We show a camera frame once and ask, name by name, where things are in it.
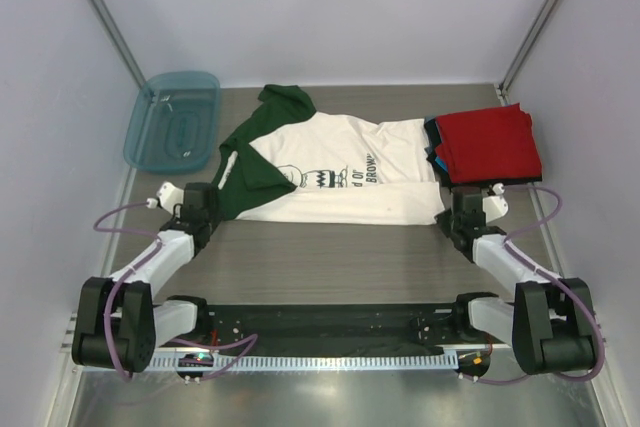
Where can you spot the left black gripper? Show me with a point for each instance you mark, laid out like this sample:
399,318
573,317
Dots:
213,215

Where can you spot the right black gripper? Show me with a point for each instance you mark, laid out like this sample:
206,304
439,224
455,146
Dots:
443,220

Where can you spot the white and green t-shirt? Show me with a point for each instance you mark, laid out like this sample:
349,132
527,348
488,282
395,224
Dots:
289,162

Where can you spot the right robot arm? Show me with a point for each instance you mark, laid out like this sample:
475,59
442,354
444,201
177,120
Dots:
550,324

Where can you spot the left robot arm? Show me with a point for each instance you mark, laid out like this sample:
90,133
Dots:
118,324

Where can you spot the folded blue t-shirt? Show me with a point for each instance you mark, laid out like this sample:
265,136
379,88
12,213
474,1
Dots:
434,140

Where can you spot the folded red t-shirt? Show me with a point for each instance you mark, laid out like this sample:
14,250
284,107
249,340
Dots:
511,113

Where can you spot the teal plastic bin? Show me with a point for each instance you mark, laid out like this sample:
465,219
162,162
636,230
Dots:
173,126

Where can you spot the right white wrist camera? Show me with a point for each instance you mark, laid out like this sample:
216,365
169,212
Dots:
495,206

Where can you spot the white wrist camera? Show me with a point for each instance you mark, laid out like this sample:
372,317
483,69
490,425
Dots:
168,197
495,206

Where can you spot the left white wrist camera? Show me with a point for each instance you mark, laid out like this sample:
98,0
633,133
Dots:
168,197

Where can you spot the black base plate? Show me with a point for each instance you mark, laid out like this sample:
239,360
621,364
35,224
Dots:
336,330

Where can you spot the white slotted cable duct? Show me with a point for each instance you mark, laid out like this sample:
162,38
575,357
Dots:
200,362

